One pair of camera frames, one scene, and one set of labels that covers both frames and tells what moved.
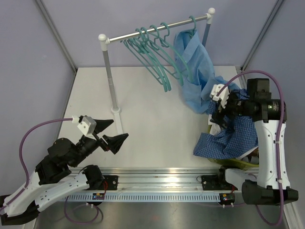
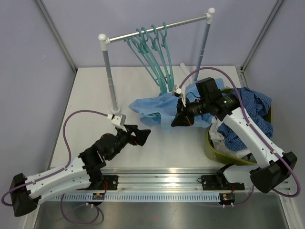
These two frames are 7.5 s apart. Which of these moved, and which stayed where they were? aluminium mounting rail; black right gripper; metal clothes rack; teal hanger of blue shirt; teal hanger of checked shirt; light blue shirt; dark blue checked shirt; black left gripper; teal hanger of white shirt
Moved: dark blue checked shirt; teal hanger of white shirt; black right gripper; black left gripper; light blue shirt; teal hanger of checked shirt; teal hanger of blue shirt
Stayed: aluminium mounting rail; metal clothes rack
